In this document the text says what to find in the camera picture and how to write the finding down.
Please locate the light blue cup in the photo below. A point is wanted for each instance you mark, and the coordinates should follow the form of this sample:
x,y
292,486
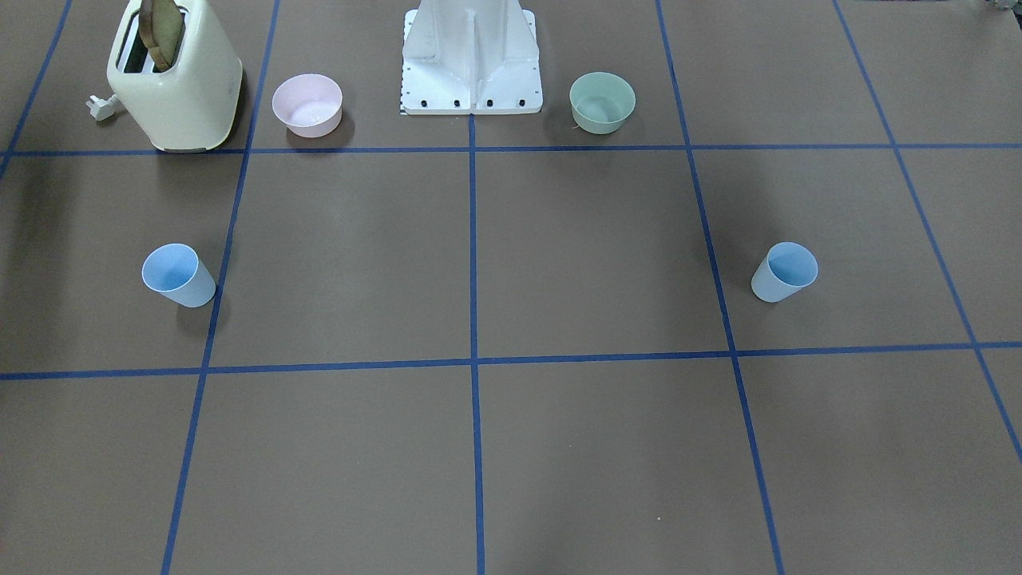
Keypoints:
x,y
177,272
786,269

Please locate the green plastic bowl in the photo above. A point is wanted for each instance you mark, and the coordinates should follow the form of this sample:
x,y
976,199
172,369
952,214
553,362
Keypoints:
x,y
601,102

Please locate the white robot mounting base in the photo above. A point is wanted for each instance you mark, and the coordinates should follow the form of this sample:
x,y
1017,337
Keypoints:
x,y
470,57

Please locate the pink plastic bowl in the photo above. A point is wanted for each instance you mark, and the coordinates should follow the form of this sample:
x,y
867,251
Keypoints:
x,y
309,105

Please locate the cream white toaster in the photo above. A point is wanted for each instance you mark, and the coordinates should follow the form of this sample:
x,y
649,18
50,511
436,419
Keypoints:
x,y
191,106

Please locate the brown bread slice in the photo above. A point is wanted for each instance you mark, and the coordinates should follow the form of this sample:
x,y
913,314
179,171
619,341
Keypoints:
x,y
161,28

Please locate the white toaster plug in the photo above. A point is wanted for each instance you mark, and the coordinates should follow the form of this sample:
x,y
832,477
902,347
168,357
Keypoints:
x,y
102,109

